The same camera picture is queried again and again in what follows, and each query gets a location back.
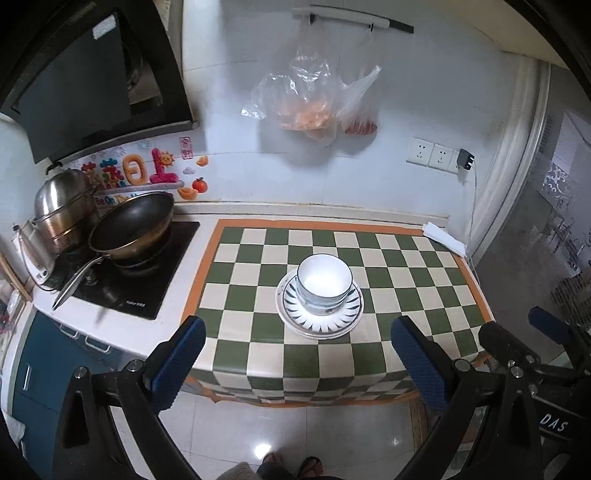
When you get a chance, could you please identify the white door frame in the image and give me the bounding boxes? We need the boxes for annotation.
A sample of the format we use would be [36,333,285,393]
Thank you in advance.
[471,60,552,259]

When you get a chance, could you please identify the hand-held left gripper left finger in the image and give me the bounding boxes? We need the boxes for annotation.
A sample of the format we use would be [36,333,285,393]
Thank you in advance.
[48,316,207,480]

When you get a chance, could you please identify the blue kitchen cabinet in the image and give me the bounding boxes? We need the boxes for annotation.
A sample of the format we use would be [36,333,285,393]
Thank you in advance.
[11,314,144,462]

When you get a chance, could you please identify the small clear plastic bag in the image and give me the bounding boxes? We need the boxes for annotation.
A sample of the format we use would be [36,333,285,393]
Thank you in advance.
[339,65,382,138]

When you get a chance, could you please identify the green white checkered tablecloth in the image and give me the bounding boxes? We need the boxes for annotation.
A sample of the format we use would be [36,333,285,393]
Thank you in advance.
[182,219,495,409]

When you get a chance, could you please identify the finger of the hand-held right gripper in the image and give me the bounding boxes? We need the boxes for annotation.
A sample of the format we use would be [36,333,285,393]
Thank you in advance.
[478,322,543,370]
[527,305,585,356]

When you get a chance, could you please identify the white wall outlet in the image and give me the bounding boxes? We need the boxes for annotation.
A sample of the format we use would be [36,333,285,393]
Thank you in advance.
[428,143,459,171]
[406,137,435,165]

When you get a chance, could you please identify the white folded cloth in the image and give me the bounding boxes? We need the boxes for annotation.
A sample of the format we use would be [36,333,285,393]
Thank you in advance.
[422,222,468,256]

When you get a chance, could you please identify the colourful wall stickers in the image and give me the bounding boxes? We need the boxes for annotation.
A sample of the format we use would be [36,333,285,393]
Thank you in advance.
[81,136,208,206]

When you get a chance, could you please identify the patterned glass door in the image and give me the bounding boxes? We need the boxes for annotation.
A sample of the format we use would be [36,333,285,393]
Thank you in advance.
[536,111,591,278]

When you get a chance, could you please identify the black range hood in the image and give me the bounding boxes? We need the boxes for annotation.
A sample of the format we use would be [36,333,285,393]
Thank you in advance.
[0,0,197,164]

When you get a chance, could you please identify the white blue striped plate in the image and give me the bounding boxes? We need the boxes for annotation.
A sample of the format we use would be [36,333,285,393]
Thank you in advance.
[283,272,364,334]

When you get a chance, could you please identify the stainless steel steamer pot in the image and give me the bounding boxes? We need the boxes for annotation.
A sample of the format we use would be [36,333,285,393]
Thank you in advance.
[33,168,100,254]

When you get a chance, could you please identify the wall hook rail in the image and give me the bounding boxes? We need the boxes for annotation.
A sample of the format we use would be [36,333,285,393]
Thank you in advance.
[292,4,415,34]

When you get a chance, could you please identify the white blue striped bowl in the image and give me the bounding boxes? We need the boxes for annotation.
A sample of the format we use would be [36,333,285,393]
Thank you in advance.
[298,286,352,318]

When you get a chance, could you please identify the black cooktop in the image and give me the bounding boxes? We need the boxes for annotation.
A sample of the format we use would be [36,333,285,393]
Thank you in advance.
[51,220,201,321]

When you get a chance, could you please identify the person's right foot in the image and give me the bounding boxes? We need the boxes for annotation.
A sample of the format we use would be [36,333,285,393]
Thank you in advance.
[298,456,324,480]

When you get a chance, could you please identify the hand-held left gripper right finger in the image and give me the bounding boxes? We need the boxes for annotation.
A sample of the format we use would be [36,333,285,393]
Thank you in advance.
[391,315,548,480]

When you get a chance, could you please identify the dark wok with steel handle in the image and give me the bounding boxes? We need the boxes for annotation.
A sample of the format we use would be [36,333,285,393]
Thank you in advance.
[52,191,176,311]

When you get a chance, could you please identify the person's foot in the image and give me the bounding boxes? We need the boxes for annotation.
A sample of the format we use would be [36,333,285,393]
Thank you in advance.
[298,456,324,480]
[256,452,289,480]

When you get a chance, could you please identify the large clear plastic bag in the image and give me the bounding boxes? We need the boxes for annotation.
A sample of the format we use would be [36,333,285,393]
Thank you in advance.
[242,18,342,146]

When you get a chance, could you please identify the white pink floral plate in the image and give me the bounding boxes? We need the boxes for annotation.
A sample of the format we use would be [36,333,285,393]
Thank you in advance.
[276,270,365,340]

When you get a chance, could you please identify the white floral bowl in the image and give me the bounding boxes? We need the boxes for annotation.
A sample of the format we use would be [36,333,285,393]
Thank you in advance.
[297,254,354,306]

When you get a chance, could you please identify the person's left foot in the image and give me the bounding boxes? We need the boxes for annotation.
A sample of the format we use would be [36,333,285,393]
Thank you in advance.
[256,452,289,480]

